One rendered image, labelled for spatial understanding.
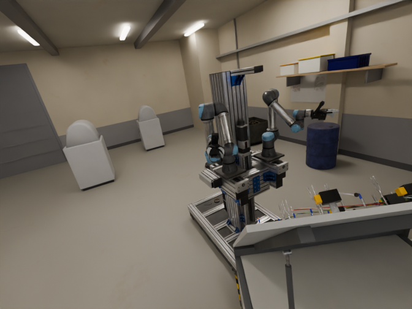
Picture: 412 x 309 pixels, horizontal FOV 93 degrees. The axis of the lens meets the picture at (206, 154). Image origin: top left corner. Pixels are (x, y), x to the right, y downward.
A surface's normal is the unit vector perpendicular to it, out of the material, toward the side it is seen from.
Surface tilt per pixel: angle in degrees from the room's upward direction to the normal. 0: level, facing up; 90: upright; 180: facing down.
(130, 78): 90
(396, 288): 0
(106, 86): 90
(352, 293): 0
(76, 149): 90
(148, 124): 90
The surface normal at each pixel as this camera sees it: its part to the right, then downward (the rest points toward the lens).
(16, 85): 0.47, 0.26
